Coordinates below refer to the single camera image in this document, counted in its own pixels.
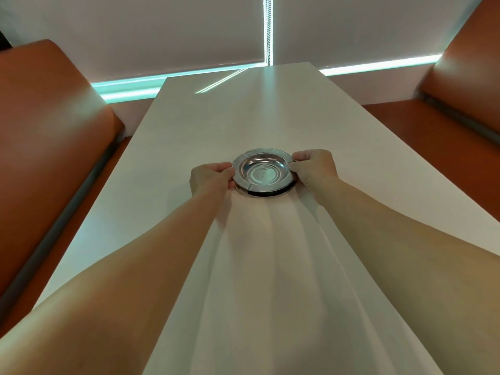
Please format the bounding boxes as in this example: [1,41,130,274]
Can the person's left hand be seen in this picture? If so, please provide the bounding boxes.
[190,162,237,198]

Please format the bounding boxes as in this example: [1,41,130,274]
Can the person's left forearm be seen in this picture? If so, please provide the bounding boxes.
[0,187,229,375]

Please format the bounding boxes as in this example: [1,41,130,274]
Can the person's right forearm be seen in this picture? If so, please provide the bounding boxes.
[312,176,500,375]

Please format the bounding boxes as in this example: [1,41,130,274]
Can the orange booth seat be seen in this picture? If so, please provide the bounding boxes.
[361,0,500,223]
[0,39,133,328]

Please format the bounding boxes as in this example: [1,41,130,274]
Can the beaded blind chain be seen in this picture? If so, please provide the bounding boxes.
[266,0,273,66]

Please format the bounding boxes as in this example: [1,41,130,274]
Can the person's right hand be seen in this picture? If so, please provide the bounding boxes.
[288,149,340,194]

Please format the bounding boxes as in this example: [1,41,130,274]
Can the round steel ashtray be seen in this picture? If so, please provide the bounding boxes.
[231,148,297,198]

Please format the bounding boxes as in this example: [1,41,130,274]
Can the white roller blind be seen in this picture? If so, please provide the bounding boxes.
[0,0,266,84]
[272,0,489,71]

